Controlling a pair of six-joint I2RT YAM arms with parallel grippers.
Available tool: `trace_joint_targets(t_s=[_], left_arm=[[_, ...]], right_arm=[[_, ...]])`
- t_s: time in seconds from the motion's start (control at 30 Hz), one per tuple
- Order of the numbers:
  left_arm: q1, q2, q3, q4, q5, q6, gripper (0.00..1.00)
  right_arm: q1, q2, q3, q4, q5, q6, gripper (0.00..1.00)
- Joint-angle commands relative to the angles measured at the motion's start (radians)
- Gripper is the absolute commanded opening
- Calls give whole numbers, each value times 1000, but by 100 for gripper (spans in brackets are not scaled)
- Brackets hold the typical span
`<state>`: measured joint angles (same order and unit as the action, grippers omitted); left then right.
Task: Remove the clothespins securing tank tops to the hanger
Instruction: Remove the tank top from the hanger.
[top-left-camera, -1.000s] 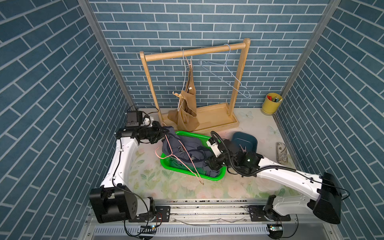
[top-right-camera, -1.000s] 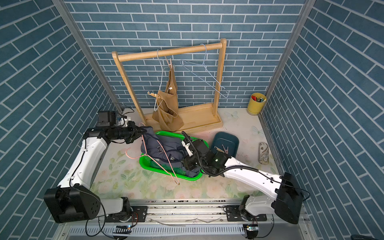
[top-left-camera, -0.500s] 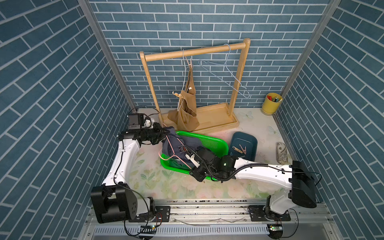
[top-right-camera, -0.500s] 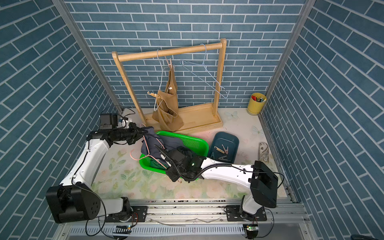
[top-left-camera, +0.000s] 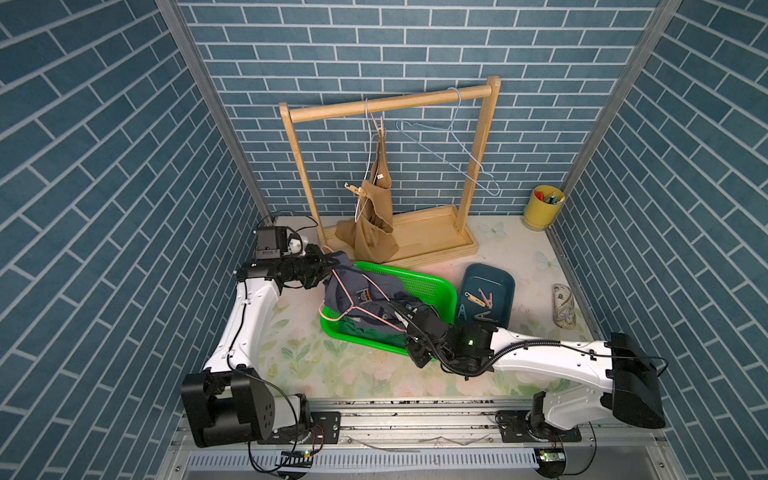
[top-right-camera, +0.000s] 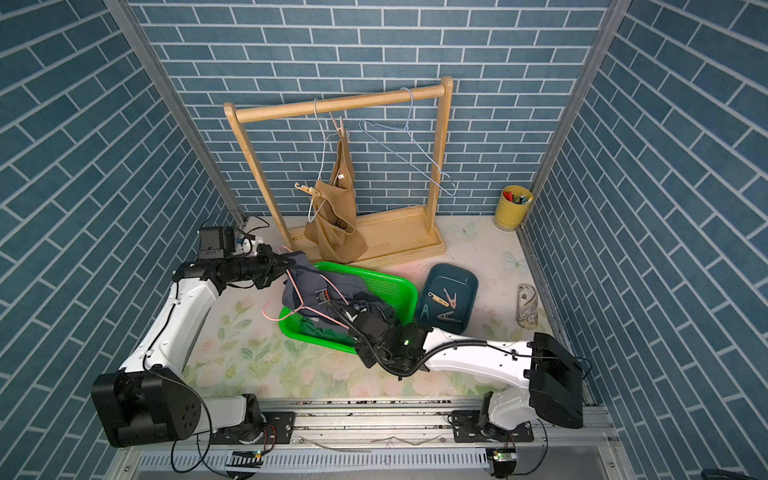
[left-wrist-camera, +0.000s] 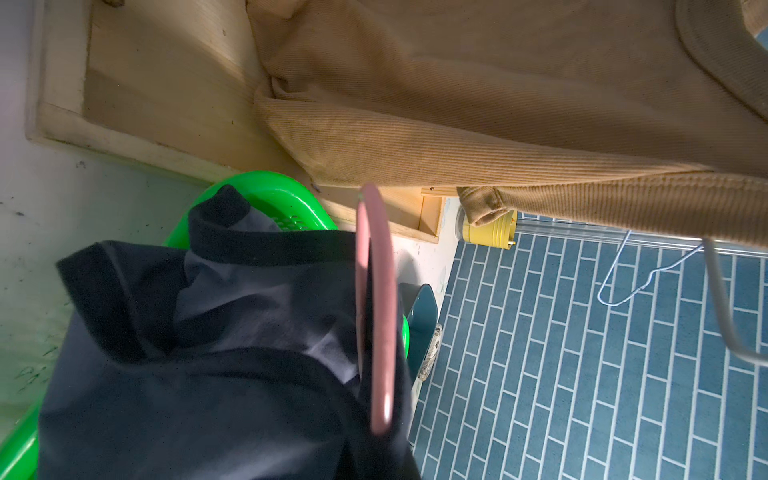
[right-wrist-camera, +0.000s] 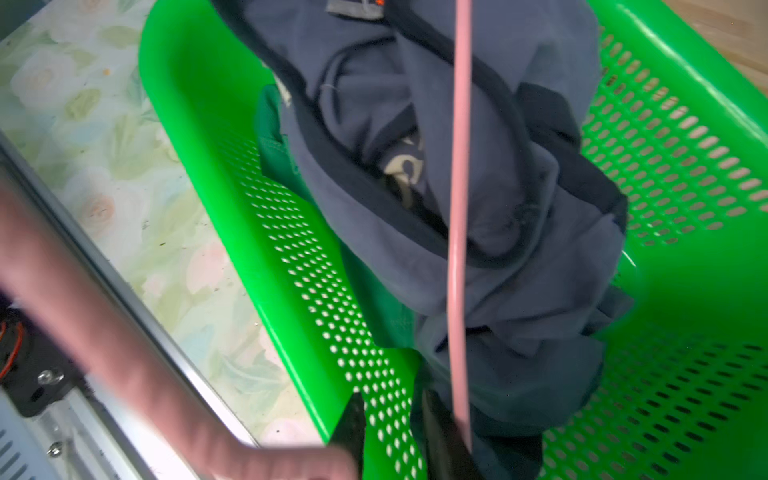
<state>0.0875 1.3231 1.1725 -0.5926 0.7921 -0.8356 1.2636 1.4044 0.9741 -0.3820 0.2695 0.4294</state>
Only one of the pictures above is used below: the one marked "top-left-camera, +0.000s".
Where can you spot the yellow pen cup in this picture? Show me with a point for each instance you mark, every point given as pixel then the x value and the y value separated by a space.
pixel 543 207

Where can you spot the tan tank top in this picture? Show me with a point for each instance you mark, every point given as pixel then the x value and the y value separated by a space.
pixel 372 236

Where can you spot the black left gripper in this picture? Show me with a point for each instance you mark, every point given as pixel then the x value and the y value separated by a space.
pixel 320 266

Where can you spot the green tank top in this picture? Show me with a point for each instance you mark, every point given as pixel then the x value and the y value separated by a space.
pixel 386 336

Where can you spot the pink clothespin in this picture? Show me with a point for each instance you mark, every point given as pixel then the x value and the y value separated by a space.
pixel 487 299

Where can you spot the tan clothespin on strap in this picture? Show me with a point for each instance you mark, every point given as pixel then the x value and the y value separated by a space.
pixel 358 191

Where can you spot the dark grey tank top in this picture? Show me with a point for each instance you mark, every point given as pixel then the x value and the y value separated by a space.
pixel 366 294

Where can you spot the yellow clothespin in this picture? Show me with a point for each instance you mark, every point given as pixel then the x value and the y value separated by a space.
pixel 474 299

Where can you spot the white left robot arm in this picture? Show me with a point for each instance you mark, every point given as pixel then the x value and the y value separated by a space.
pixel 228 402

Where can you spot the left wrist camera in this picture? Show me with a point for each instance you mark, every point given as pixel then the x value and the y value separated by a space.
pixel 275 242

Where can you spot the wooden clothes rack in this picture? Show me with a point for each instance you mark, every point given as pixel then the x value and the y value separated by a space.
pixel 424 237

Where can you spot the dark teal plastic tray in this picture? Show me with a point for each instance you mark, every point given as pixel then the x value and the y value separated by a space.
pixel 493 281

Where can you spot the green plastic basket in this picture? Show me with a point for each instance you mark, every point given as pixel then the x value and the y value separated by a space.
pixel 434 291

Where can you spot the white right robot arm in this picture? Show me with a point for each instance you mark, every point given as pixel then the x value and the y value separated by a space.
pixel 614 378

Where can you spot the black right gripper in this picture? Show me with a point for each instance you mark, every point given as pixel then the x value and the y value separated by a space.
pixel 414 355

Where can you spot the beige clothespin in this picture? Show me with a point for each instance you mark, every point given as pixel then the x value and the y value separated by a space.
pixel 378 124

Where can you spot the white wire hanger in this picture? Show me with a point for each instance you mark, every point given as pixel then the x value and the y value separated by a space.
pixel 367 150

